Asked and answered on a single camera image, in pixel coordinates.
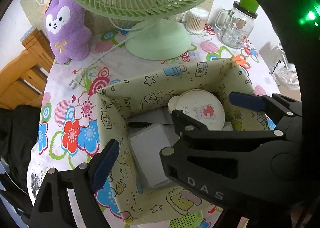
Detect cream round bear compact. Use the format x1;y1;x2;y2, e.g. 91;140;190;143
168;89;225;130

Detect clear plastic case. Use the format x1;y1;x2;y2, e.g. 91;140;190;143
129;123;179;188

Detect black key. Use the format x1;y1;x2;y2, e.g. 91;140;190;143
127;121;152;128

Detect green perforated panda speaker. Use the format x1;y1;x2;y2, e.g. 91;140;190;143
169;211;203;228

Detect white clip fan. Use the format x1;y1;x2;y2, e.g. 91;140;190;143
272;43;300;90

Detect yellow cartoon fabric storage box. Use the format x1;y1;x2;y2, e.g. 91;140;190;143
96;58;268;225

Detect orange scissors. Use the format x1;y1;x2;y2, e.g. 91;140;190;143
232;54;251;70

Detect floral tablecloth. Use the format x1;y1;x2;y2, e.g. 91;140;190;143
26;23;282;228

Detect black clothing on chair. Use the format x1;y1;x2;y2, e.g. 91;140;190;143
1;105;40;220

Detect glass mug jar green lid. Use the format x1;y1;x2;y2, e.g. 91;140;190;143
215;0;259;49

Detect cotton swab container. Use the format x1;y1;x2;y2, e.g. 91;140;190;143
185;7;209;34

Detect white fan power plug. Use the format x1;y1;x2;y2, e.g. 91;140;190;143
69;71;85;89

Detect wooden chair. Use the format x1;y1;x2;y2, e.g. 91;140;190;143
0;28;54;110

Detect purple plush bunny toy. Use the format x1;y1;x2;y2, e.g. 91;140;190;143
44;0;91;64

